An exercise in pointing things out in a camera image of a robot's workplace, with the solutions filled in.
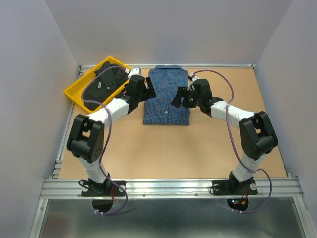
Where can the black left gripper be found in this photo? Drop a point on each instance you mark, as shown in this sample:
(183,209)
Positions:
(149,92)

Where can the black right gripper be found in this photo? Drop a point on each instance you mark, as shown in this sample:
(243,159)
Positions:
(182,91)

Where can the blue plaid long sleeve shirt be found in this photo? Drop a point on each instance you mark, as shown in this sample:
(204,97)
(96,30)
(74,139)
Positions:
(166,79)

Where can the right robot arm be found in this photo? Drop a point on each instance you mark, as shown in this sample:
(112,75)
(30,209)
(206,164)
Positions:
(257,135)

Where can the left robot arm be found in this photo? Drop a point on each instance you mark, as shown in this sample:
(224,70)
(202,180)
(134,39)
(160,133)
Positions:
(86,139)

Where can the black striped shirt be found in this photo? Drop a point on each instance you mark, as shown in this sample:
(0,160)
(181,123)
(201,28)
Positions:
(108,79)

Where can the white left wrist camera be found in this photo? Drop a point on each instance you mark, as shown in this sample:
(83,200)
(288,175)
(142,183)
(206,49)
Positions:
(132,72)

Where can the aluminium back rail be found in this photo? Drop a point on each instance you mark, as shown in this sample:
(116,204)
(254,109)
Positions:
(199,66)

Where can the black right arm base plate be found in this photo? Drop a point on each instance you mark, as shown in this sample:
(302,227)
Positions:
(230,187)

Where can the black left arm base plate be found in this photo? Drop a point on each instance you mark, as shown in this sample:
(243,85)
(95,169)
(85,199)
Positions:
(106,189)

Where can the aluminium front rail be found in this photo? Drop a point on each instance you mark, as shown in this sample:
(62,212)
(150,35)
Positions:
(162,189)

